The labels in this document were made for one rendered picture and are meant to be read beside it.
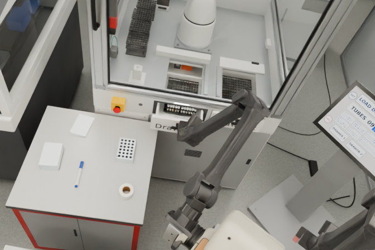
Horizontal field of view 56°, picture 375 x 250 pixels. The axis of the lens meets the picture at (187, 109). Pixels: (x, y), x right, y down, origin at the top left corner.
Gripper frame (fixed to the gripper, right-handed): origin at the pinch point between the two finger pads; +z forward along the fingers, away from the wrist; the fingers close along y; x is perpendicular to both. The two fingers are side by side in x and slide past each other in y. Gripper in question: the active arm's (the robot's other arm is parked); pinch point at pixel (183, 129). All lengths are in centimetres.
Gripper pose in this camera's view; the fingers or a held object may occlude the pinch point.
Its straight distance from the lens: 182.5
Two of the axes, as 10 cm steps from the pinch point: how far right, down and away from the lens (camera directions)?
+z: -0.8, -0.7, 9.9
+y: 1.6, -9.9, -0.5
